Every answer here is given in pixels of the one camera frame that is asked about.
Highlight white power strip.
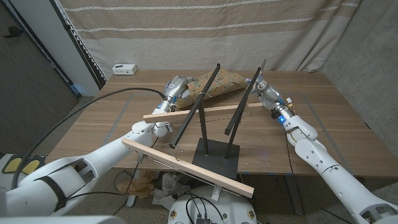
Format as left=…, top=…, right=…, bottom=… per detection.
left=112, top=63, right=138, bottom=76

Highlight black door handle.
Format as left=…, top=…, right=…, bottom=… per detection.
left=2, top=26, right=24, bottom=39

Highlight black metal hanger rack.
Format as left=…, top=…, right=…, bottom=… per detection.
left=169, top=63, right=262, bottom=180

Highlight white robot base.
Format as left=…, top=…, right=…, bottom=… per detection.
left=167, top=185, right=258, bottom=224

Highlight grey table leg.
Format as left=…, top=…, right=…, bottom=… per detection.
left=285, top=175, right=305, bottom=216

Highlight beige striped curtain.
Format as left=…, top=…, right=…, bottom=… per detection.
left=58, top=0, right=363, bottom=74

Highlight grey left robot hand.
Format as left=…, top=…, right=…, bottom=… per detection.
left=157, top=74, right=198, bottom=113

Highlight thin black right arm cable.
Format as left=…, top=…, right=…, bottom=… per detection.
left=285, top=133, right=355, bottom=224

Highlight lower wooden slat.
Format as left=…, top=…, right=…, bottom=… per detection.
left=121, top=136, right=254, bottom=200

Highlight upper wooden slat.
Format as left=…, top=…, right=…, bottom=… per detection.
left=142, top=102, right=264, bottom=124

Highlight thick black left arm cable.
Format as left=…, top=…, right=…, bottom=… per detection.
left=11, top=86, right=167, bottom=190

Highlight floral fabric piece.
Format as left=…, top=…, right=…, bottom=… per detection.
left=175, top=68, right=249, bottom=110

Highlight grey yellow handled scissors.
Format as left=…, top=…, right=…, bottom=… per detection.
left=253, top=58, right=268, bottom=94

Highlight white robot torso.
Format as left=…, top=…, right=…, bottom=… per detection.
left=0, top=215, right=125, bottom=224

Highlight crumpled brown paper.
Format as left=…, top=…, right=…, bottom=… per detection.
left=117, top=170, right=159, bottom=200

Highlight crumpled white paper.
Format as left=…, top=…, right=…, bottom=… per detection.
left=151, top=172, right=191, bottom=211

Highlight wooden slat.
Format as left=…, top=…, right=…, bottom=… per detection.
left=121, top=136, right=254, bottom=200
left=142, top=102, right=264, bottom=124

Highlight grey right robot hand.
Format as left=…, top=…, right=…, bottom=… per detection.
left=245, top=74, right=296, bottom=121

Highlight white table leg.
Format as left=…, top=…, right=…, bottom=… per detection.
left=126, top=169, right=141, bottom=208

